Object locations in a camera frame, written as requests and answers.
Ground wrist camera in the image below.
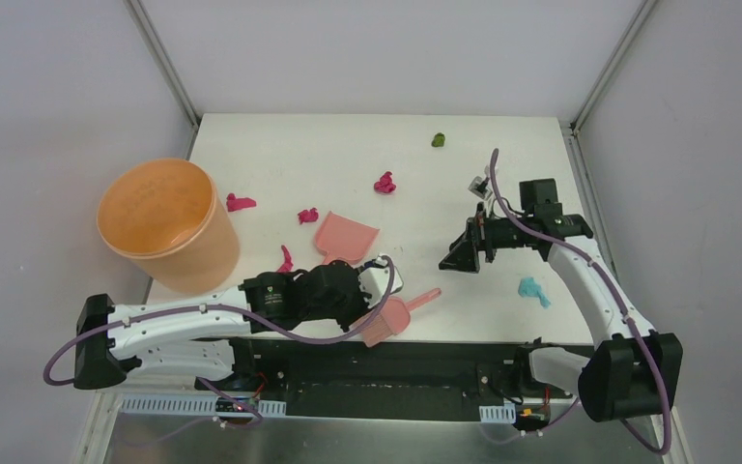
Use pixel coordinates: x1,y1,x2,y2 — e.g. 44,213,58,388
468,168,494,201
357,255,390,306

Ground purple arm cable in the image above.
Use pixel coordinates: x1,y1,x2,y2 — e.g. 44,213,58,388
489,148,674,456
43,254,396,389

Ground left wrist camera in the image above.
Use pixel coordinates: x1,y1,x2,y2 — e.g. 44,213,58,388
357,255,390,306

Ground pink hand brush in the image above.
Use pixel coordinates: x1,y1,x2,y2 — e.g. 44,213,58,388
360,288,442,347

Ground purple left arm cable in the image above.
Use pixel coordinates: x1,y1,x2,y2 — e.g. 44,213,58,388
43,254,396,389

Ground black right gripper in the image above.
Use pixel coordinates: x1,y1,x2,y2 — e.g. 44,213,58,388
439,202,533,273

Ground magenta paper scrap by bucket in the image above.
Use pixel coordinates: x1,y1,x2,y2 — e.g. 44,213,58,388
226,193,257,213

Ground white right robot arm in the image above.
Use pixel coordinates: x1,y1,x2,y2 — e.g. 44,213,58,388
439,179,683,422

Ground magenta paper scrap near dustpan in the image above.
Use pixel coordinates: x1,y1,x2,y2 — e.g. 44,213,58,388
298,208,319,224

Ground green paper scrap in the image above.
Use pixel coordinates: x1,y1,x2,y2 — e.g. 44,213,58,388
431,132,446,148

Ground light blue paper scrap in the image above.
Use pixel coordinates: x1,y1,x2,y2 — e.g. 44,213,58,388
517,276,552,308

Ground orange plastic bucket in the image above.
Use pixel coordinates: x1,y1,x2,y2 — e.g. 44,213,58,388
97,159,241,295

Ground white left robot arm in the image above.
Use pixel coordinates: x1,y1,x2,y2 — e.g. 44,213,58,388
72,259,403,392

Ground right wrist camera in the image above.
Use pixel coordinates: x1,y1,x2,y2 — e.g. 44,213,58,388
468,168,494,201

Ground magenta paper scrap small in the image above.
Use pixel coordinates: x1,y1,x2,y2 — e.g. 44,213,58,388
277,245,294,273

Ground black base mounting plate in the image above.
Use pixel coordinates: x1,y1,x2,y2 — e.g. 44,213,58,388
210,338,569,421

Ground pink plastic dustpan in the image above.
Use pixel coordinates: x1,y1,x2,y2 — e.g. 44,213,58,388
314,212,380,265

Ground magenta paper scrap centre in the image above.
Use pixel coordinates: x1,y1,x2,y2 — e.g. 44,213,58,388
373,171,397,194

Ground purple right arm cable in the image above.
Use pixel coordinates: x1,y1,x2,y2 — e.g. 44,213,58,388
489,148,674,456

